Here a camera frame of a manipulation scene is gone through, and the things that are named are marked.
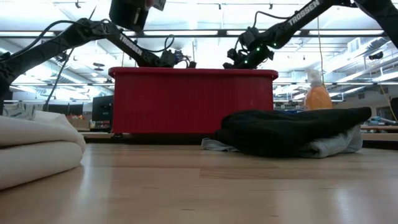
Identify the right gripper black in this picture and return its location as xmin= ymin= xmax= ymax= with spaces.
xmin=223 ymin=48 xmax=244 ymax=70

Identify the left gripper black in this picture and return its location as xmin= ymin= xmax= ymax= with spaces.
xmin=159 ymin=49 xmax=178 ymax=68

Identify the black garment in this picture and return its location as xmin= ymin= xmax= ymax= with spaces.
xmin=214 ymin=106 xmax=373 ymax=158

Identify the light grey garment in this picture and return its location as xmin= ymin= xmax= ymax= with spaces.
xmin=201 ymin=124 xmax=363 ymax=159

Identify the red plastic laundry bin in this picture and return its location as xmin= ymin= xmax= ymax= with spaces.
xmin=108 ymin=67 xmax=279 ymax=135

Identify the black monitor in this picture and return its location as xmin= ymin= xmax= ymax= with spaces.
xmin=91 ymin=95 xmax=114 ymax=123

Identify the orange spray bottle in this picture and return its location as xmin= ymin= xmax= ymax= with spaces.
xmin=303 ymin=68 xmax=333 ymax=111

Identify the brown cardboard box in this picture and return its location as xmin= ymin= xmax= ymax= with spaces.
xmin=67 ymin=115 xmax=91 ymax=131

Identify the blue grey machine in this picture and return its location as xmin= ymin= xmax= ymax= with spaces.
xmin=370 ymin=116 xmax=397 ymax=126

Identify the white canvas tote bag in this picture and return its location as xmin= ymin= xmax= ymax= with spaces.
xmin=0 ymin=110 xmax=87 ymax=190

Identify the black aluminium table frame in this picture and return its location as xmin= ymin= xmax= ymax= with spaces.
xmin=81 ymin=136 xmax=398 ymax=149

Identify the long black cable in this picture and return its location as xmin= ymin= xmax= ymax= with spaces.
xmin=43 ymin=46 xmax=75 ymax=111

